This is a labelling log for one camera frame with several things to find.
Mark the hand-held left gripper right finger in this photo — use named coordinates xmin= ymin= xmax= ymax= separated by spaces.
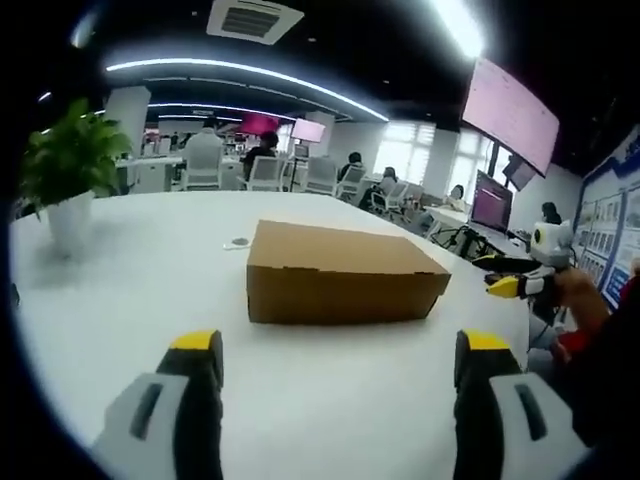
xmin=452 ymin=328 xmax=592 ymax=480

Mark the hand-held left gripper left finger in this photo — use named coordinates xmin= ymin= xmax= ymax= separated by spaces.
xmin=92 ymin=329 xmax=225 ymax=480

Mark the brown cardboard shoe box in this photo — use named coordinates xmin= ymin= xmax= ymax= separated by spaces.
xmin=246 ymin=219 xmax=453 ymax=326

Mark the person's right hand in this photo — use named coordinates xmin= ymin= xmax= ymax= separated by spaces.
xmin=549 ymin=265 xmax=612 ymax=362

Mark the desktop monitor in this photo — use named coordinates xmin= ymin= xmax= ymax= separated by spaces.
xmin=469 ymin=169 xmax=515 ymax=234

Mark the white office chair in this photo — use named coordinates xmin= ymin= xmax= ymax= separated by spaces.
xmin=303 ymin=156 xmax=339 ymax=196
xmin=335 ymin=164 xmax=367 ymax=201
xmin=245 ymin=155 xmax=284 ymax=192
xmin=183 ymin=147 xmax=223 ymax=191

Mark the white plant pot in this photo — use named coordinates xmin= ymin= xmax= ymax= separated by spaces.
xmin=45 ymin=190 xmax=97 ymax=259

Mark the small pink hanging screen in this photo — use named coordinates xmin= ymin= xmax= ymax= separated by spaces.
xmin=290 ymin=118 xmax=327 ymax=146

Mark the green potted plant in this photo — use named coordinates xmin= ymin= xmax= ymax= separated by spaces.
xmin=18 ymin=97 xmax=134 ymax=219

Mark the ceiling air vent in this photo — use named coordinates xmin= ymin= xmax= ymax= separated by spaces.
xmin=205 ymin=0 xmax=306 ymax=46

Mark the blue wall poster board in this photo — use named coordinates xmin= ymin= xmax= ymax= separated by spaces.
xmin=569 ymin=124 xmax=640 ymax=314

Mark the small wall monitor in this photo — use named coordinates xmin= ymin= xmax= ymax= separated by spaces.
xmin=501 ymin=154 xmax=537 ymax=191

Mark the large wall screen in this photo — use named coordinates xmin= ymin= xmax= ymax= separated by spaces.
xmin=460 ymin=55 xmax=561 ymax=177

